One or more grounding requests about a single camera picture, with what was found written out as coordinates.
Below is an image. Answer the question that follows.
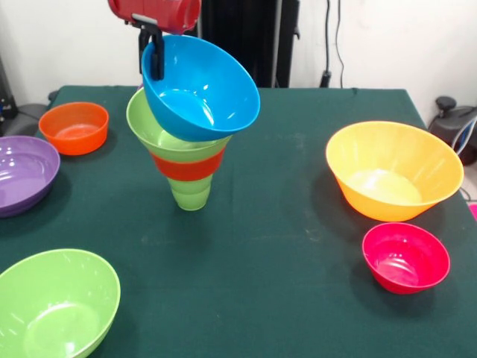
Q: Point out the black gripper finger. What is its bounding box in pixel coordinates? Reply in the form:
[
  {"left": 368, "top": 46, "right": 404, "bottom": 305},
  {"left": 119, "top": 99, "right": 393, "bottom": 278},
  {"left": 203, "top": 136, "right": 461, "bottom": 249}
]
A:
[
  {"left": 148, "top": 28, "right": 166, "bottom": 82},
  {"left": 138, "top": 25, "right": 154, "bottom": 75}
]

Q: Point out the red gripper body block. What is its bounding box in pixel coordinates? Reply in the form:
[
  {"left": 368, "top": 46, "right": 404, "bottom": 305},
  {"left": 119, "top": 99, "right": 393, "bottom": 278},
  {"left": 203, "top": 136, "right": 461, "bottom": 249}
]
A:
[{"left": 107, "top": 0, "right": 203, "bottom": 37}]

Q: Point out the small green bowl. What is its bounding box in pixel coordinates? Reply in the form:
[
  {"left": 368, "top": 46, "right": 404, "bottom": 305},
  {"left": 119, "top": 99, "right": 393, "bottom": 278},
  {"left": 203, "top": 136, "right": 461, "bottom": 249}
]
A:
[{"left": 125, "top": 88, "right": 234, "bottom": 154}]

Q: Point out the blue bowl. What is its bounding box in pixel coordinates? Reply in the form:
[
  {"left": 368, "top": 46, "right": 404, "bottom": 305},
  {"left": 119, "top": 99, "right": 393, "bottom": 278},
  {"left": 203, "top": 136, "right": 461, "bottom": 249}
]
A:
[{"left": 141, "top": 34, "right": 261, "bottom": 142}]

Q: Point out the red-orange bowl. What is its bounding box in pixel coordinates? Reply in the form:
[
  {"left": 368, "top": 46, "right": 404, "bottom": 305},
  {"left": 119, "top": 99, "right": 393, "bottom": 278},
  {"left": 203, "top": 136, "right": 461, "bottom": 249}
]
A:
[
  {"left": 38, "top": 101, "right": 110, "bottom": 157},
  {"left": 150, "top": 146, "right": 227, "bottom": 183}
]

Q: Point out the green cup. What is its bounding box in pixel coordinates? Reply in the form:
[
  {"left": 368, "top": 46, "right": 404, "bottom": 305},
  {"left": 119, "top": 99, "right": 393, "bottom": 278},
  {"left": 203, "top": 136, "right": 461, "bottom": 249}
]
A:
[{"left": 166, "top": 173, "right": 217, "bottom": 213}]

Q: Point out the large green bowl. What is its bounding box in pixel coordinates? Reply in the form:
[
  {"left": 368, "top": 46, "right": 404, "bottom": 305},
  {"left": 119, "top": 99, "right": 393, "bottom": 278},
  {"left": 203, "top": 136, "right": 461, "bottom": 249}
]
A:
[{"left": 0, "top": 248, "right": 121, "bottom": 358}]

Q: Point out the black grey base foot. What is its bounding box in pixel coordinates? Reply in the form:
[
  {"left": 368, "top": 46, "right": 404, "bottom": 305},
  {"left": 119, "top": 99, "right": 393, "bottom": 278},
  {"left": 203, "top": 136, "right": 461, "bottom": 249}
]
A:
[
  {"left": 0, "top": 103, "right": 49, "bottom": 137},
  {"left": 428, "top": 95, "right": 477, "bottom": 167}
]

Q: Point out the dark green table cloth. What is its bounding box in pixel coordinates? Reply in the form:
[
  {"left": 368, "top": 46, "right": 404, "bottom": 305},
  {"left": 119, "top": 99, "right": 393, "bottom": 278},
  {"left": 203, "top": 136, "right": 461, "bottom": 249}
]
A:
[{"left": 0, "top": 85, "right": 477, "bottom": 358}]

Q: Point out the large orange bowl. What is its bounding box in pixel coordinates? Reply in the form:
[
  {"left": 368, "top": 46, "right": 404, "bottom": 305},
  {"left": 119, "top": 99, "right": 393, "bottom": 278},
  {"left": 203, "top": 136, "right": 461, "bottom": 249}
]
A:
[{"left": 325, "top": 120, "right": 465, "bottom": 223}]

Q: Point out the pink bowl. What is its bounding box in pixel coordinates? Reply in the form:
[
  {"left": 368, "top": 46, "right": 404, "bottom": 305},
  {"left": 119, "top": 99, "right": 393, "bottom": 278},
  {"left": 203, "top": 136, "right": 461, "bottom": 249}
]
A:
[{"left": 361, "top": 222, "right": 452, "bottom": 295}]

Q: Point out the black pedestal column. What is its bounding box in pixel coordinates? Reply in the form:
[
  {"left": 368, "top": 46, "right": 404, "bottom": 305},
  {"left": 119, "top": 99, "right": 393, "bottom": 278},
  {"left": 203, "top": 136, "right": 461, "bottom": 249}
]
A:
[{"left": 197, "top": 0, "right": 301, "bottom": 89}]

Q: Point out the black wall cable with plug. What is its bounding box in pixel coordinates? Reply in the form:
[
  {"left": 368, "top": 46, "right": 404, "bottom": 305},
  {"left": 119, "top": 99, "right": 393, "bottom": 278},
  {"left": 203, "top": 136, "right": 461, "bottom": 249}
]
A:
[{"left": 319, "top": 0, "right": 346, "bottom": 89}]

